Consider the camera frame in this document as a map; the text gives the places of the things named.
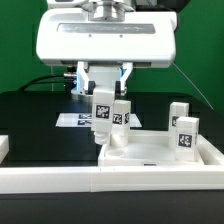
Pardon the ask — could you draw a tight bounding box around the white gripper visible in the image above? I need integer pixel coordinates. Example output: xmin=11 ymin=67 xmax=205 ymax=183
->
xmin=36 ymin=8 xmax=177 ymax=96

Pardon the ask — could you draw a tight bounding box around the white square table top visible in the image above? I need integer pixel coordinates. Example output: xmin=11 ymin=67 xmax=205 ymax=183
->
xmin=98 ymin=130 xmax=204 ymax=167

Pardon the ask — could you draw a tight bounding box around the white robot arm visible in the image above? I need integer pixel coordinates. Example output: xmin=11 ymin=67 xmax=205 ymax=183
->
xmin=36 ymin=0 xmax=191 ymax=97

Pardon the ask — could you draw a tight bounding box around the white sheet with tags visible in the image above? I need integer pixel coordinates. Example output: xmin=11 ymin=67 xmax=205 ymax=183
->
xmin=55 ymin=113 xmax=142 ymax=128

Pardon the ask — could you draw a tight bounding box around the white U-shaped fence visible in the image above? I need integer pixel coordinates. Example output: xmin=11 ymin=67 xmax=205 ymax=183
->
xmin=0 ymin=137 xmax=224 ymax=194

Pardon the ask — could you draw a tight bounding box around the black cable bundle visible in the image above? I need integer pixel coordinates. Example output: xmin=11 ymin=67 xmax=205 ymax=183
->
xmin=18 ymin=73 xmax=78 ymax=93

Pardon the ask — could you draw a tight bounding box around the grey thin cable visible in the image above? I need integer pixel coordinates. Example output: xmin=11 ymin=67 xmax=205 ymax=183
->
xmin=50 ymin=64 xmax=56 ymax=93

